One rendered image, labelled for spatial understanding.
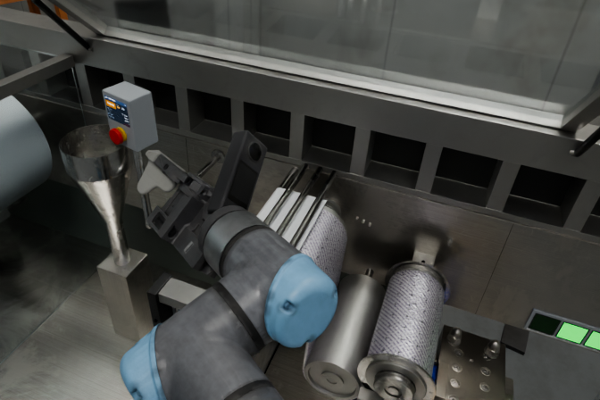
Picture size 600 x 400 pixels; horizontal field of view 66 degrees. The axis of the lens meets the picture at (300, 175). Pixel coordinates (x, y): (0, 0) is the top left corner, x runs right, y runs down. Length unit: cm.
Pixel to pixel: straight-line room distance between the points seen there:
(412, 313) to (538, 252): 32
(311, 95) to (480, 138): 36
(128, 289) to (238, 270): 85
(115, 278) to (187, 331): 86
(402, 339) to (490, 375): 42
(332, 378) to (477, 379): 42
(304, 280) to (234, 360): 9
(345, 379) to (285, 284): 63
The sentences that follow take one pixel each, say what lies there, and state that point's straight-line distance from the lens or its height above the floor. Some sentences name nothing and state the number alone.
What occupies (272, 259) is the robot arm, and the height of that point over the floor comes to 175.
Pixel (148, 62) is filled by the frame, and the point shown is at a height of 162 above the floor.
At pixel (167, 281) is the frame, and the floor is 144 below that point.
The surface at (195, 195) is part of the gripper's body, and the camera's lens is 57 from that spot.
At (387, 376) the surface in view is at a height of 128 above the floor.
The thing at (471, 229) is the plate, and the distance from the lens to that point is 110.
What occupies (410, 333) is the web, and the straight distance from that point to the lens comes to 96.
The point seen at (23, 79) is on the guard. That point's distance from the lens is 125.
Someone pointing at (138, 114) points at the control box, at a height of 168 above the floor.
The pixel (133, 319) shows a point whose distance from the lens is 137.
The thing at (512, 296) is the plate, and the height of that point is 123.
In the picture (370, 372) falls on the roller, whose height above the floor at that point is 126.
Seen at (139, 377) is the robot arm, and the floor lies 170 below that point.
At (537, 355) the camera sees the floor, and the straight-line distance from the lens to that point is 283.
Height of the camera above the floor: 206
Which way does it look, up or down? 35 degrees down
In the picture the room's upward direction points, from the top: 4 degrees clockwise
